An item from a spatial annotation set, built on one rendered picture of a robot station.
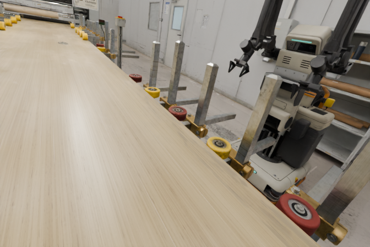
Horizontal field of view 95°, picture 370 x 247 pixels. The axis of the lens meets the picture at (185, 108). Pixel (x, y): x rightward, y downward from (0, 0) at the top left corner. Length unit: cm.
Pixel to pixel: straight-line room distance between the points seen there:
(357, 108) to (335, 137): 49
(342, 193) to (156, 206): 41
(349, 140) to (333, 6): 185
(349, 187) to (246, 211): 23
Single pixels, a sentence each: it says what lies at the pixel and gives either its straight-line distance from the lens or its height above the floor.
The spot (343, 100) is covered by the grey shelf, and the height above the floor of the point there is 73.
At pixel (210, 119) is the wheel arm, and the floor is 83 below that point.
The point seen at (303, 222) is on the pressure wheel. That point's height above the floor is 91.
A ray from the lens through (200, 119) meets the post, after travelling 76.
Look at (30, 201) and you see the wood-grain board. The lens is 43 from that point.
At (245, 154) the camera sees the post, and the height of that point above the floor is 87.
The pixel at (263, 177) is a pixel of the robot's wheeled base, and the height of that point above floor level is 25.
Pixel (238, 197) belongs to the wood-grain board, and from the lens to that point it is 45.
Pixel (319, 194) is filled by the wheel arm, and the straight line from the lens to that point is 68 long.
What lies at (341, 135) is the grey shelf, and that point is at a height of 28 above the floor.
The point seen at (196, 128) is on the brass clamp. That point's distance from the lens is 77.
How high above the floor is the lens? 122
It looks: 24 degrees down
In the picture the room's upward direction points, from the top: 11 degrees clockwise
